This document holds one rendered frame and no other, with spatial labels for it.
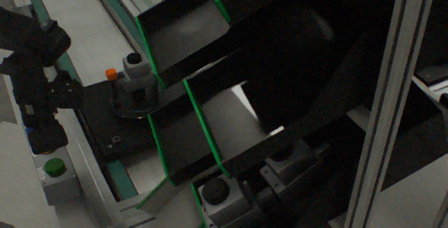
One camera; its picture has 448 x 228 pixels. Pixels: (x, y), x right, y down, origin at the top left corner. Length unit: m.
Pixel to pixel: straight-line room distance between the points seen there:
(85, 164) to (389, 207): 0.62
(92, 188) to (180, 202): 0.21
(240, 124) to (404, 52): 0.18
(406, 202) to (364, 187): 0.64
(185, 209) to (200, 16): 0.34
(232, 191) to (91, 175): 0.52
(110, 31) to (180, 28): 0.90
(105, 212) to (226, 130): 0.51
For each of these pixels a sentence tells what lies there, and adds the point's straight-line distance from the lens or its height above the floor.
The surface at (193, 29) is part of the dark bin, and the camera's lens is 0.63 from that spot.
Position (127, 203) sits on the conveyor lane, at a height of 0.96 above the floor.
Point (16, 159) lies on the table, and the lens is 1.28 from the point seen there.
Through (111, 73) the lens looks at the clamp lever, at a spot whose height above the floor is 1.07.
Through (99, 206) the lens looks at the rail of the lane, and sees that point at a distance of 0.99.
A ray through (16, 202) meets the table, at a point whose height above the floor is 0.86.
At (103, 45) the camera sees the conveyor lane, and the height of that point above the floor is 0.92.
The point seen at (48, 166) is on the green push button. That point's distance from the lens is 1.07.
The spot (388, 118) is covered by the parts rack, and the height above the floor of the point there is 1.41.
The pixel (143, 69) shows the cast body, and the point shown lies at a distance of 1.10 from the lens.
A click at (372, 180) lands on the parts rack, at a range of 0.51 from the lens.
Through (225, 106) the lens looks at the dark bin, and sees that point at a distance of 0.54.
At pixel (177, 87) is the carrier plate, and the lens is 1.21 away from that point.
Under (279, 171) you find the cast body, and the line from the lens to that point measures 0.57.
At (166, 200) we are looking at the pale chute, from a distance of 0.90.
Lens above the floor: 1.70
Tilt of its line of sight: 41 degrees down
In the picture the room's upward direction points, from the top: 1 degrees clockwise
